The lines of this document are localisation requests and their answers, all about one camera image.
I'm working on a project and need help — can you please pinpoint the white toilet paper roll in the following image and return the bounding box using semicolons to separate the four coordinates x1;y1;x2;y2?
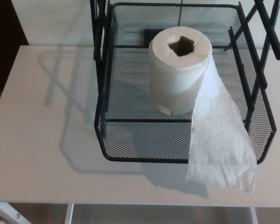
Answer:
148;26;258;195

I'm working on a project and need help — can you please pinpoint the black mesh file tray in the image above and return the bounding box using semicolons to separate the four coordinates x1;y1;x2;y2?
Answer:
89;0;280;164

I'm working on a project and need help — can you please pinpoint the white desk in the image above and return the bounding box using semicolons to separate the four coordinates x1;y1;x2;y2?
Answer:
0;45;280;224

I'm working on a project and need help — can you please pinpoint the white cabinet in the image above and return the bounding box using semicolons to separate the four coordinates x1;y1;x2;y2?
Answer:
10;0;280;51

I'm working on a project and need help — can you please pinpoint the black cabinet handle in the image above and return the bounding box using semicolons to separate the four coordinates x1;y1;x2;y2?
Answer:
143;28;160;44

